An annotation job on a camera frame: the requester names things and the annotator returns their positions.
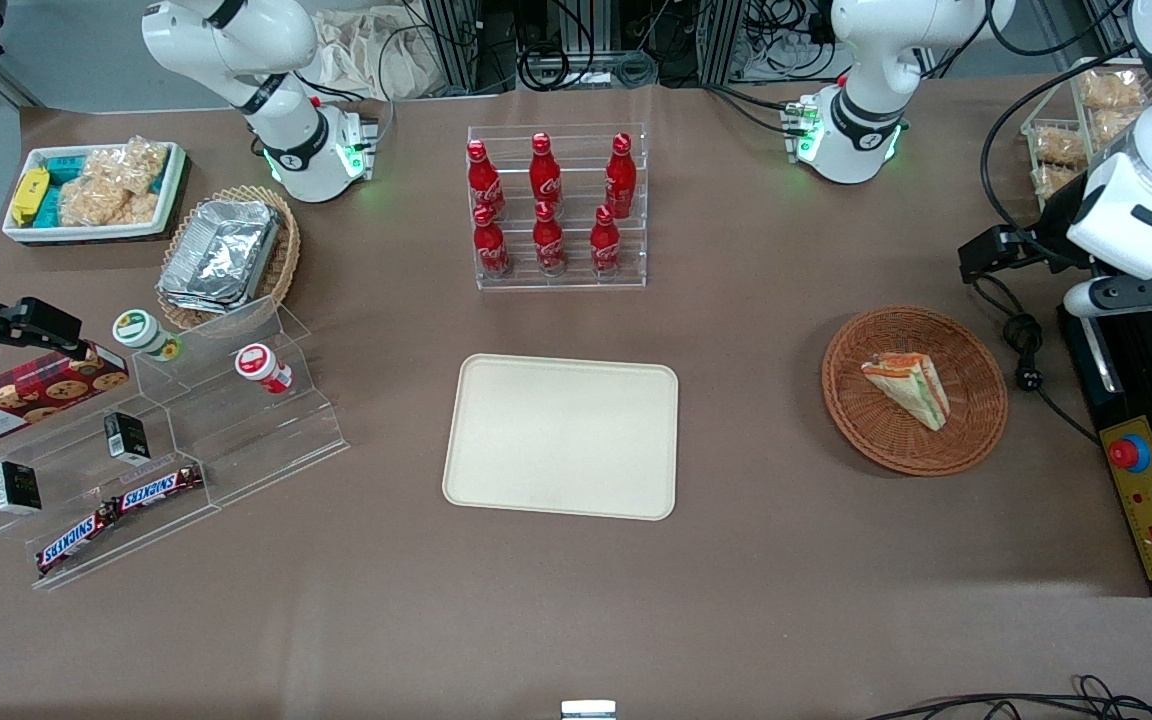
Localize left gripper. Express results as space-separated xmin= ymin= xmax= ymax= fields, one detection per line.
xmin=958 ymin=148 xmax=1152 ymax=287

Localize triangle sandwich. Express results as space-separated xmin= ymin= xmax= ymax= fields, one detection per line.
xmin=860 ymin=351 xmax=952 ymax=433

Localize round brown wicker basket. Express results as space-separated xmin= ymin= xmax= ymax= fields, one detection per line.
xmin=821 ymin=305 xmax=1010 ymax=478

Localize oval light wicker basket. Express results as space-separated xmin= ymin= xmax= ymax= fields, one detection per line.
xmin=157 ymin=184 xmax=303 ymax=333

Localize cream plastic tray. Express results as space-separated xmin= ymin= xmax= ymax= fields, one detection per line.
xmin=441 ymin=352 xmax=681 ymax=522

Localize red cookie box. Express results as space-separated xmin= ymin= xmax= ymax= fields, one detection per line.
xmin=0 ymin=341 xmax=131 ymax=452

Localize bagged fried snack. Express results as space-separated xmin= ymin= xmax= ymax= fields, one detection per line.
xmin=1091 ymin=108 xmax=1142 ymax=146
xmin=1078 ymin=69 xmax=1145 ymax=111
xmin=1033 ymin=165 xmax=1082 ymax=201
xmin=1033 ymin=127 xmax=1088 ymax=168

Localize green lid yogurt cup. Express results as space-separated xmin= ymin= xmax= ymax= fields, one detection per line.
xmin=112 ymin=309 xmax=183 ymax=364

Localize white rectangular bin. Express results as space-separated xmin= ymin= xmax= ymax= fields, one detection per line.
xmin=1 ymin=141 xmax=188 ymax=245

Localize yellow snack packet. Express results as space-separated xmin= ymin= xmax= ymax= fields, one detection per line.
xmin=10 ymin=167 xmax=51 ymax=227

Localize clear bag of rice crackers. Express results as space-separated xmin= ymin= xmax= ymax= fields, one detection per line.
xmin=84 ymin=137 xmax=170 ymax=198
xmin=57 ymin=176 xmax=161 ymax=228

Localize small black box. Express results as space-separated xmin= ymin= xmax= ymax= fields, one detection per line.
xmin=0 ymin=459 xmax=44 ymax=516
xmin=102 ymin=410 xmax=152 ymax=467

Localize teal snack packet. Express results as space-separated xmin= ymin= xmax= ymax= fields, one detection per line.
xmin=39 ymin=150 xmax=89 ymax=228

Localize stack of foil containers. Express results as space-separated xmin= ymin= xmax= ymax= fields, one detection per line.
xmin=157 ymin=199 xmax=283 ymax=314

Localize Snickers bar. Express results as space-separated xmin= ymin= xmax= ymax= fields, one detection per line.
xmin=113 ymin=463 xmax=206 ymax=514
xmin=35 ymin=502 xmax=123 ymax=577

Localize red lid yogurt cup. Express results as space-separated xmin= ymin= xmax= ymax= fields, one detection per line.
xmin=233 ymin=342 xmax=295 ymax=395

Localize red cola bottle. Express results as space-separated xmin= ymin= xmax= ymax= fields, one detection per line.
xmin=529 ymin=132 xmax=564 ymax=209
xmin=604 ymin=132 xmax=638 ymax=219
xmin=472 ymin=203 xmax=513 ymax=279
xmin=465 ymin=139 xmax=506 ymax=219
xmin=589 ymin=204 xmax=623 ymax=277
xmin=531 ymin=200 xmax=568 ymax=277

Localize beige cloth bag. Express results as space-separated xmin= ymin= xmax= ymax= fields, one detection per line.
xmin=307 ymin=8 xmax=443 ymax=102

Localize clear acrylic bottle rack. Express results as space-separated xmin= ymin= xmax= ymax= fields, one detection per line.
xmin=465 ymin=122 xmax=650 ymax=292

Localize black power cord with plug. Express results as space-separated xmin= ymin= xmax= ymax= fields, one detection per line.
xmin=969 ymin=275 xmax=1103 ymax=447

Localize white wire rack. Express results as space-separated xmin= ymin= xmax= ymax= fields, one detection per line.
xmin=1020 ymin=57 xmax=1152 ymax=213

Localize black base cable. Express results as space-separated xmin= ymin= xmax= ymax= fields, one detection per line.
xmin=700 ymin=82 xmax=809 ymax=137

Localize thin base cable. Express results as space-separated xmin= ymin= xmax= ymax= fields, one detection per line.
xmin=294 ymin=70 xmax=399 ymax=153

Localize black cables bundle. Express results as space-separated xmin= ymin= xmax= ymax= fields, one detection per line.
xmin=864 ymin=674 xmax=1152 ymax=720

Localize aluminium frame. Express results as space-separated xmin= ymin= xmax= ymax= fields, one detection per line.
xmin=420 ymin=0 xmax=749 ymax=94

